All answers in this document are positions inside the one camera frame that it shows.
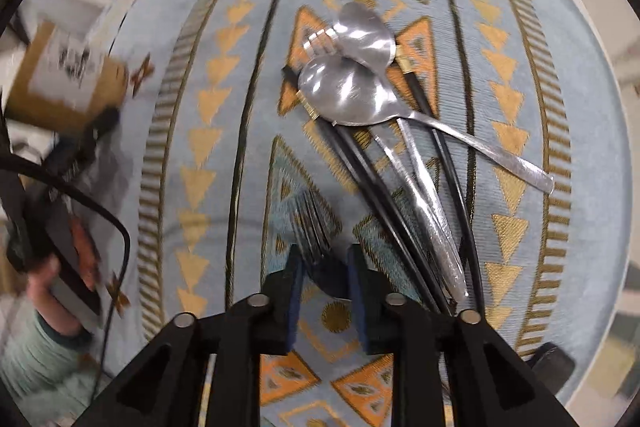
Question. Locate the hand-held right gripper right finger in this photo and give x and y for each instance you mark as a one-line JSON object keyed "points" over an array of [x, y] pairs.
{"points": [[357, 297]]}

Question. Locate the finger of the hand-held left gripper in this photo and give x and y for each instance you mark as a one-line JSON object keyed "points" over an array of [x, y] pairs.
{"points": [[100, 122]]}

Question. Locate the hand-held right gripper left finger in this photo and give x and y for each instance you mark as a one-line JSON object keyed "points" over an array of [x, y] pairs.
{"points": [[295, 302]]}

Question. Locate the wooden utensil holder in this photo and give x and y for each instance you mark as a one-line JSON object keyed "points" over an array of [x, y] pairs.
{"points": [[65, 77]]}

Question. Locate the silver fork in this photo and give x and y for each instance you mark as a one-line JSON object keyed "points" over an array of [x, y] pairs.
{"points": [[312, 232]]}

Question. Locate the black chopstick gold band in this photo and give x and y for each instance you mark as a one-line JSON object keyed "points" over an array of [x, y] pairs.
{"points": [[350, 167], [457, 187], [372, 179]]}

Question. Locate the silver spoon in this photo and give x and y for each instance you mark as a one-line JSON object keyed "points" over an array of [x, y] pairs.
{"points": [[365, 34], [345, 92], [320, 41]]}

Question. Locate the person's left hand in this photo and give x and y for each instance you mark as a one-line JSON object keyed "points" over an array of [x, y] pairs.
{"points": [[55, 307]]}

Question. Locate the patterned blue tablecloth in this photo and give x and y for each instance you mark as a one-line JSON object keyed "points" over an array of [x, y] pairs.
{"points": [[210, 132]]}

